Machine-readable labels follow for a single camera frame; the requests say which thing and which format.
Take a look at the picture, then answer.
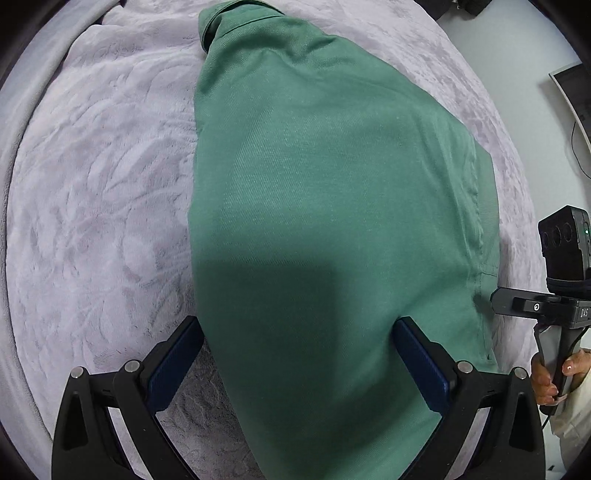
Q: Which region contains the black cable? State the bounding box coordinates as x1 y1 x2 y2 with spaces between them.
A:
570 119 591 180

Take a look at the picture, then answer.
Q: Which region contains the person's right hand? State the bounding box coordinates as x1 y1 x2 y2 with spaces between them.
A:
530 348 591 408

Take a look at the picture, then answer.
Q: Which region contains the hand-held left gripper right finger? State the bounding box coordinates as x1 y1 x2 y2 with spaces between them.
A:
392 316 546 480

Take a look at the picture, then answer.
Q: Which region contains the black device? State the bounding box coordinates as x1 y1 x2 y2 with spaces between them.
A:
418 0 491 19

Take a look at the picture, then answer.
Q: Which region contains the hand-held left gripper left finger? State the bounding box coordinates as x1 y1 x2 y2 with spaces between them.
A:
51 315 205 480

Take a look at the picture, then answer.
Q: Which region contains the green shirt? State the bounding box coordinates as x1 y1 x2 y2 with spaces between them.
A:
187 0 502 480

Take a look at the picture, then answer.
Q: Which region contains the person's cream clothing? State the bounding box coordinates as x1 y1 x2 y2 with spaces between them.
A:
549 369 591 464

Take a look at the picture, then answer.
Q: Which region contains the computer monitor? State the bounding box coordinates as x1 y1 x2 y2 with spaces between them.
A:
549 64 591 155

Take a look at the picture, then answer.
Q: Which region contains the lilac plush blanket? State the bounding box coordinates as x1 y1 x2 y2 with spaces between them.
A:
0 0 551 480

